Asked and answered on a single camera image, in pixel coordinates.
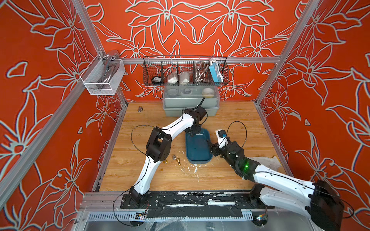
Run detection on teal plastic storage box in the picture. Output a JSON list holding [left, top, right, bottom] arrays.
[[186, 128, 213, 164]]

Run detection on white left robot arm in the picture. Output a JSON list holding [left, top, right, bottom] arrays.
[[129, 105, 207, 204]]

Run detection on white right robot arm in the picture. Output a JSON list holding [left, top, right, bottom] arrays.
[[210, 129, 345, 231]]

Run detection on blue white box in basket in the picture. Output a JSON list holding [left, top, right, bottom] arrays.
[[209, 58, 224, 83]]

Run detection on grey plastic lidded container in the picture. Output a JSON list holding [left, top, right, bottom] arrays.
[[163, 86, 220, 117]]

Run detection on metal tongs in basket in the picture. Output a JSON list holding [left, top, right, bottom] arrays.
[[193, 61, 209, 83]]

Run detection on white cloth on table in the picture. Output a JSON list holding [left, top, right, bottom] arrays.
[[250, 156, 282, 171]]

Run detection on black wire wall basket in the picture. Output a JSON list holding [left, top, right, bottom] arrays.
[[143, 55, 229, 87]]

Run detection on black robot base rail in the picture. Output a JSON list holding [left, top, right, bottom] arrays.
[[119, 191, 269, 220]]

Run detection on white mesh wall basket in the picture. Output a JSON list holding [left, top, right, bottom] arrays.
[[80, 59, 125, 96]]

